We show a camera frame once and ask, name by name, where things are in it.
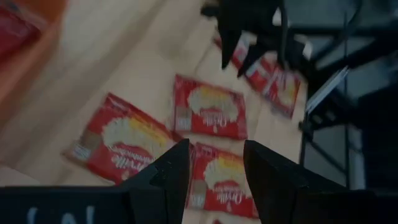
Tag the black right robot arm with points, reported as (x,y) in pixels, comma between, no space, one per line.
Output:
(298,53)

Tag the orange plastic basket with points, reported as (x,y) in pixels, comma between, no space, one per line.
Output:
(18,84)

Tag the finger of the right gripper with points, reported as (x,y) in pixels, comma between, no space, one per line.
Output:
(252,60)
(228,46)

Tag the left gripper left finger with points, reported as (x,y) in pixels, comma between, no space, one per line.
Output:
(168,186)

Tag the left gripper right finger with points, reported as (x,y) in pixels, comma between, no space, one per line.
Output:
(280,193)

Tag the black table frame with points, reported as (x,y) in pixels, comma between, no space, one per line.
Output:
(346,149)

